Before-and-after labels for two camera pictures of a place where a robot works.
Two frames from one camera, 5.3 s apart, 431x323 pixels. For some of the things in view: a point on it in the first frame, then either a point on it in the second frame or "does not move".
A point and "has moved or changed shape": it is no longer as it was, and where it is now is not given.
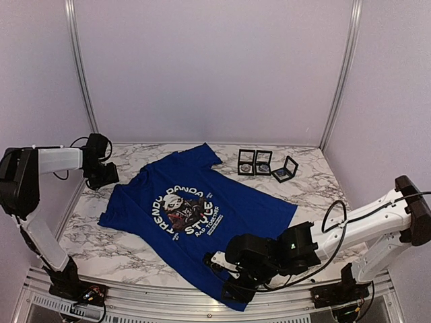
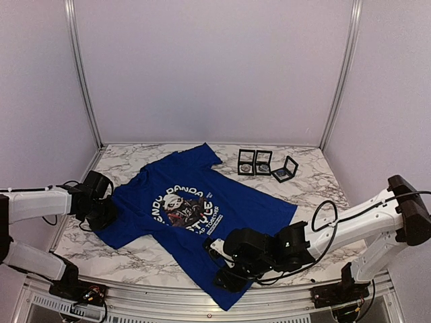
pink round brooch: (245, 167) does not move
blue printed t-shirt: (184, 207) has moved or changed shape
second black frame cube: (263, 159) does not move
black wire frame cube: (246, 161) does not move
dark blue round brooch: (263, 167) does not move
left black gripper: (111, 179) → (111, 215)
